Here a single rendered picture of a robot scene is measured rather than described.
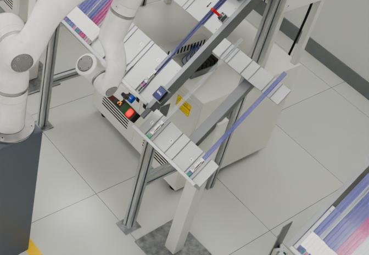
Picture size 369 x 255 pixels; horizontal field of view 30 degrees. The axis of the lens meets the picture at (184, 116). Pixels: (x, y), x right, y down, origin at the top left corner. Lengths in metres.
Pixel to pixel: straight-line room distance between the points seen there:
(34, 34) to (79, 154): 1.33
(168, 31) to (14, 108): 1.12
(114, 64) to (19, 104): 0.35
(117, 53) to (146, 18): 0.99
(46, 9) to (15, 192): 0.79
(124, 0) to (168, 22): 1.08
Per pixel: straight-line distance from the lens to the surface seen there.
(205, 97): 2.95
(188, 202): 2.86
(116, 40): 2.36
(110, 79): 2.38
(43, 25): 2.21
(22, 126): 2.49
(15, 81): 2.33
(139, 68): 2.76
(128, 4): 2.29
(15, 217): 2.80
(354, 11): 4.36
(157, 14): 3.39
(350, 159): 3.95
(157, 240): 3.15
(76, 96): 3.76
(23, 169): 2.61
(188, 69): 2.67
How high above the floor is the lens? 2.44
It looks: 40 degrees down
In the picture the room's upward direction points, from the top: 17 degrees clockwise
